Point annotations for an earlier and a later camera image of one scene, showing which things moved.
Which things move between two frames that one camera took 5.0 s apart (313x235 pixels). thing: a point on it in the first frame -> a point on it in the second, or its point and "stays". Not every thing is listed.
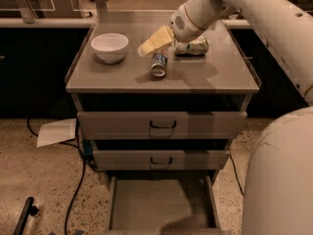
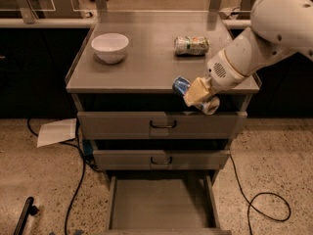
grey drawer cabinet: x=161 y=113 stays
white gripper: x=184 y=28 -> x=222 y=71
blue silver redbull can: x=158 y=65 -> x=208 y=106
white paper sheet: x=57 y=132 stays
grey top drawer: x=162 y=125 stays
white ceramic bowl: x=111 y=48 stays
